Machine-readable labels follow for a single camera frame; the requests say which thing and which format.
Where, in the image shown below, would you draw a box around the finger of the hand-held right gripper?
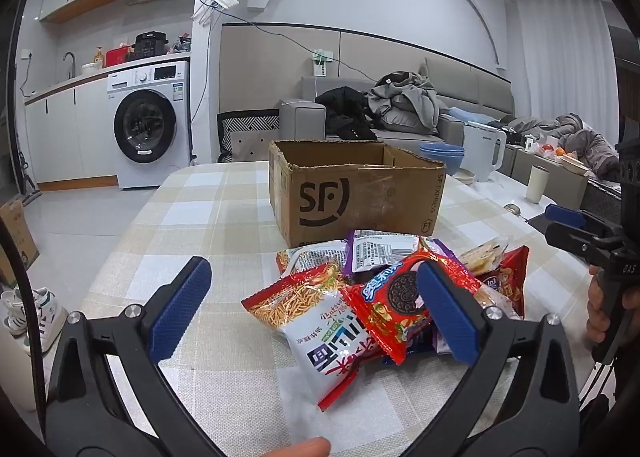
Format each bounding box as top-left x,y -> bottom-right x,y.
545,203 -> 622,239
545,221 -> 627,266

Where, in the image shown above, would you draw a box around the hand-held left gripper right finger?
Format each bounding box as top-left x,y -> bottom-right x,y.
416,260 -> 582,457

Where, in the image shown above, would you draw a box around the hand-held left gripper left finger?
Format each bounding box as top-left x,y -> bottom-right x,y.
45,256 -> 226,457

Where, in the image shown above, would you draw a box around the red cookie packet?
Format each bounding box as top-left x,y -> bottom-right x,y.
344,251 -> 483,367

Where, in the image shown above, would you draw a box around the clear cracker packet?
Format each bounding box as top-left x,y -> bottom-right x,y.
457,236 -> 510,278

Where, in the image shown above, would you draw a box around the red gold snack packet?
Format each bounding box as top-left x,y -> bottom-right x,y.
477,245 -> 531,322

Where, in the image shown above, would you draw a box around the purple snack packet white back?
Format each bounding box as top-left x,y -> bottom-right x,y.
346,229 -> 422,285

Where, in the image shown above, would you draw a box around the large white-red noodle snack packet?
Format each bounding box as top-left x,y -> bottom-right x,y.
241,261 -> 363,412

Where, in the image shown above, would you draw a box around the brown cardboard box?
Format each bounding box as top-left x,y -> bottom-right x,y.
268,139 -> 447,249

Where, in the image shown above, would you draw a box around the person's right hand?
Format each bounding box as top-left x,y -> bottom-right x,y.
585,264 -> 614,345

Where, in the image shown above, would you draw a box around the person's left hand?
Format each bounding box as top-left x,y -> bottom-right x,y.
271,437 -> 332,457

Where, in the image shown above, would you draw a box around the beige coffee table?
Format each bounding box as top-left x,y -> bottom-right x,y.
502,142 -> 626,218

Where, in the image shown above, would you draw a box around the white cup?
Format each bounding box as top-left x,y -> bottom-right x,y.
525,165 -> 550,205

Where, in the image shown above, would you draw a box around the bag of oranges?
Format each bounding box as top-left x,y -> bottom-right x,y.
532,139 -> 581,160

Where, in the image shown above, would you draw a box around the white marble table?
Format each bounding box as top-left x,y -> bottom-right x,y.
450,171 -> 557,218

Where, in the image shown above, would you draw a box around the grey padded coat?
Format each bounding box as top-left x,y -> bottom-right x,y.
500,113 -> 621,182

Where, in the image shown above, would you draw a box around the checked beige tablecloth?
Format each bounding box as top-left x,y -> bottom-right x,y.
82,161 -> 591,457

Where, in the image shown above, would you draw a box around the white electric kettle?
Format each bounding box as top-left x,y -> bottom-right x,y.
462,121 -> 507,182

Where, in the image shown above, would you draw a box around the blue bowl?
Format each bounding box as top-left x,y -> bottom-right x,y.
421,153 -> 466,176
419,144 -> 466,158

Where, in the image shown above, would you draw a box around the white sneaker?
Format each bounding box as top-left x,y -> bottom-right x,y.
1,287 -> 51,335
20,294 -> 68,355

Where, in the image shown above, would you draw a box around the small noodle snack packet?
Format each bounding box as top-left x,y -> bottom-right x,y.
276,243 -> 351,280

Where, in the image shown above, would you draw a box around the light blue cloth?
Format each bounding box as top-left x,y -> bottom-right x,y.
447,107 -> 501,125

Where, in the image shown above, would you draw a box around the white curtain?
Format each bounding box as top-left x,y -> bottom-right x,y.
515,0 -> 613,122

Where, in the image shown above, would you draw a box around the grey sofa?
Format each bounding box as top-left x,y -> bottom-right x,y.
279,57 -> 516,148

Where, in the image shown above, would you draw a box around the cardboard box with print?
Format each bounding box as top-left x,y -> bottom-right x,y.
0,200 -> 40,288

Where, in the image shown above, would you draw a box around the white washing machine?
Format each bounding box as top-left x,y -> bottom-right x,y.
106,60 -> 193,189

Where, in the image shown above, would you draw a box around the black-white patterned mat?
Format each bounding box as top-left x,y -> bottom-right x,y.
216,109 -> 281,164

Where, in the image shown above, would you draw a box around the grey clothing pile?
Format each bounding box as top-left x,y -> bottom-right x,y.
367,71 -> 441,132

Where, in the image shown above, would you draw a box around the white lower kitchen cabinets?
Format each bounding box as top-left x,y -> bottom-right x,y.
24,77 -> 120,191

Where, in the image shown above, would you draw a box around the stick vacuum cleaner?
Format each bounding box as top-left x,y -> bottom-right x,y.
15,152 -> 41,198

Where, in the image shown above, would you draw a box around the black jacket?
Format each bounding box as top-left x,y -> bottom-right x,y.
315,86 -> 381,142

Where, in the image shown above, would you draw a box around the red box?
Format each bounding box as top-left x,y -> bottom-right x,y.
105,45 -> 132,68

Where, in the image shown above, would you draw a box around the black pressure cooker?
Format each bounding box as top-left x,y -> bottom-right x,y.
131,32 -> 170,60

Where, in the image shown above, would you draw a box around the black cable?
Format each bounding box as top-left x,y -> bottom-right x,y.
0,224 -> 48,413

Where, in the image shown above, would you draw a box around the wall socket with charger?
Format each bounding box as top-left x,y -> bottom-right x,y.
311,49 -> 335,78

